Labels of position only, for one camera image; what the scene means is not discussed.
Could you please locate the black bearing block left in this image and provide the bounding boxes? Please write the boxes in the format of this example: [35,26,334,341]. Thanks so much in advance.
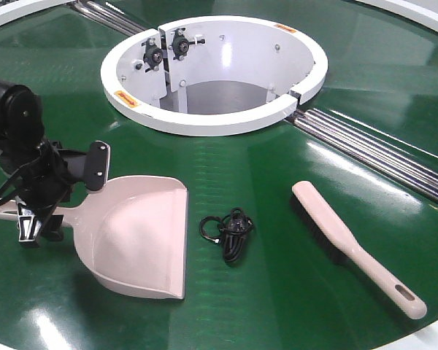
[134,38,164,72]

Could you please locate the chrome conveyor rollers right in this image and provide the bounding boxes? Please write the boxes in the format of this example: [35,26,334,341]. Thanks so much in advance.
[285,109,438,203]

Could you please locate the chrome conveyor rollers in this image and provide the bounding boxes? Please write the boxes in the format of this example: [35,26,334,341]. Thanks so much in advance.
[68,1,147,36]
[285,109,438,203]

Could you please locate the black bearing block right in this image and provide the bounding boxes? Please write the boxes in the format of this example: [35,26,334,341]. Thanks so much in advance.
[170,28,206,61]

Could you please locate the pink hand brush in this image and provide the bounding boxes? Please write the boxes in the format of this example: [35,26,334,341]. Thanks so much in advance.
[291,181,427,319]

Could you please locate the white inner conveyor ring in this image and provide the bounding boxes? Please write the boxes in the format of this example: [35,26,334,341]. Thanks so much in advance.
[99,15,329,137]

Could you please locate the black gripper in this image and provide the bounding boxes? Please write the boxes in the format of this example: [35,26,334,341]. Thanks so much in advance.
[0,138,110,248]

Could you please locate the black cable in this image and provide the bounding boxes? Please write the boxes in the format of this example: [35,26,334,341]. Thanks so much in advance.
[199,207,256,266]

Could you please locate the chrome conveyor rollers left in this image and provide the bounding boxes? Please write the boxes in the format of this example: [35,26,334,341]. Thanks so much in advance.
[68,1,147,36]

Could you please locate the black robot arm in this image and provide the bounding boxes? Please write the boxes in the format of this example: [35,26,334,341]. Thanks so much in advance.
[0,80,110,247]

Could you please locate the white outer conveyor rim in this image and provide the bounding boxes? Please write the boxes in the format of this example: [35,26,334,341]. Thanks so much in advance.
[0,0,438,33]

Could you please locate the black bearing block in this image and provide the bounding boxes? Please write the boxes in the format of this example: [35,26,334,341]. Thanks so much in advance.
[134,38,164,72]
[170,28,206,61]

